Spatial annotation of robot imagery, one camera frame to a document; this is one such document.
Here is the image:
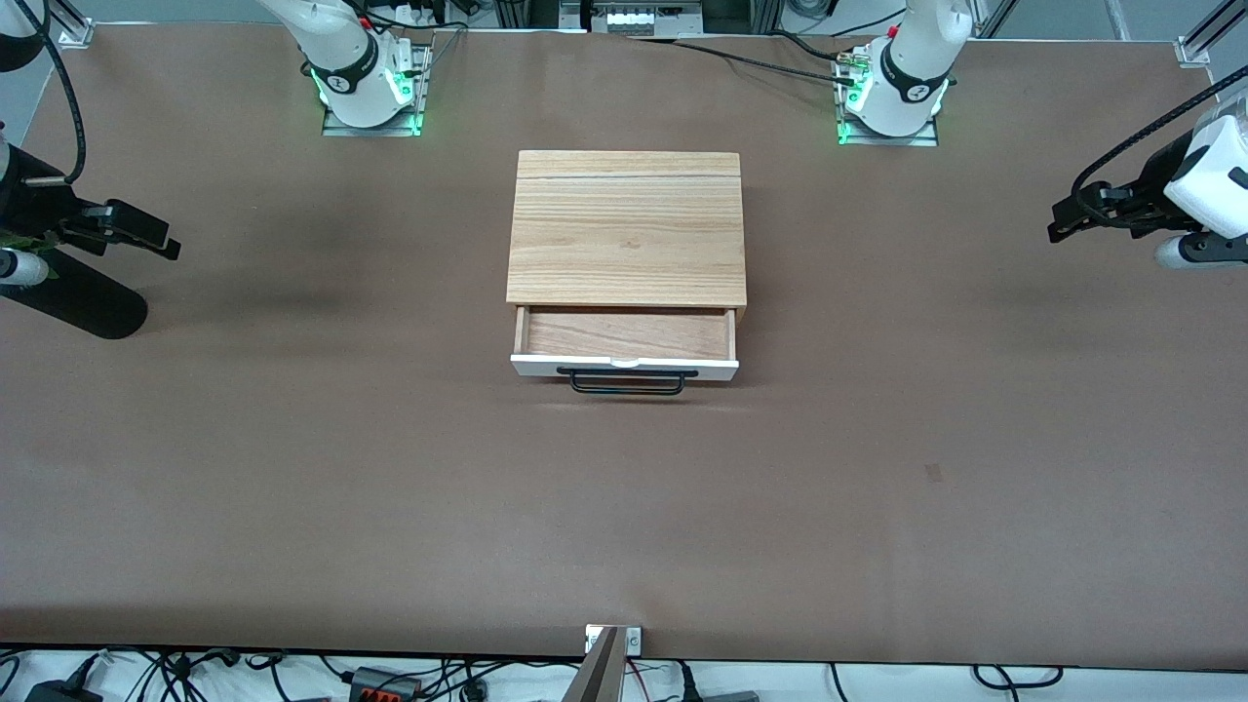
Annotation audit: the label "white-fronted wooden drawer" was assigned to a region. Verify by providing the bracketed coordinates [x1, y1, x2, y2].
[510, 305, 741, 381]

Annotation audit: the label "light wooden drawer cabinet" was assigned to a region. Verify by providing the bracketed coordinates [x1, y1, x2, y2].
[506, 149, 749, 327]

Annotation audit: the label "black vase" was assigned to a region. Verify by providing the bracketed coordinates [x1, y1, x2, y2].
[0, 252, 149, 341]

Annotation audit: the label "white socket strip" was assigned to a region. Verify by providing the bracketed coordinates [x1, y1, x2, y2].
[582, 0, 706, 38]

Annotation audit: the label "black power strip red switches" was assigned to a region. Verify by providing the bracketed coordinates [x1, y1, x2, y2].
[349, 666, 422, 702]

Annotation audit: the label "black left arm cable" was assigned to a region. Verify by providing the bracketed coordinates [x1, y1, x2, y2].
[1071, 68, 1248, 201]

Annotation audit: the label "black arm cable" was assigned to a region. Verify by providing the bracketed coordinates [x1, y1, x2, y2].
[15, 0, 89, 186]
[1071, 68, 1248, 201]

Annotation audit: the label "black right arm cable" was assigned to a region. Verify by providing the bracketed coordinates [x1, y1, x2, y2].
[15, 0, 89, 186]

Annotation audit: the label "aluminium corner strut bracket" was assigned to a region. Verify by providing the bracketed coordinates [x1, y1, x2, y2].
[39, 0, 96, 49]
[1175, 0, 1248, 68]

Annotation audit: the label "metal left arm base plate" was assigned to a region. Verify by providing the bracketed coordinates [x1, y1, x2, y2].
[836, 47, 943, 148]

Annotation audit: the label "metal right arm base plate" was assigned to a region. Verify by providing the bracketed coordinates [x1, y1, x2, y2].
[321, 43, 432, 138]

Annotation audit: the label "short black table cable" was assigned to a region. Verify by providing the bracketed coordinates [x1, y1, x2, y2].
[760, 29, 861, 65]

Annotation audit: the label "long black table cable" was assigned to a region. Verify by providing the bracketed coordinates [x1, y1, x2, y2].
[632, 35, 855, 85]

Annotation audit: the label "black looped floor cable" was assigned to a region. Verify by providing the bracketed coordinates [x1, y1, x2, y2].
[972, 664, 1065, 691]

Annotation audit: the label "black metal drawer handle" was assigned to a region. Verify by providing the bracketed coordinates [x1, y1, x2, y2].
[557, 367, 700, 396]

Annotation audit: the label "grey camera mast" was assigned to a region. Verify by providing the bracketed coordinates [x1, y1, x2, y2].
[560, 626, 623, 702]

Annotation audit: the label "small metal mast bracket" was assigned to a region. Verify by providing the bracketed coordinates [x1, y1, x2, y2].
[584, 624, 644, 656]

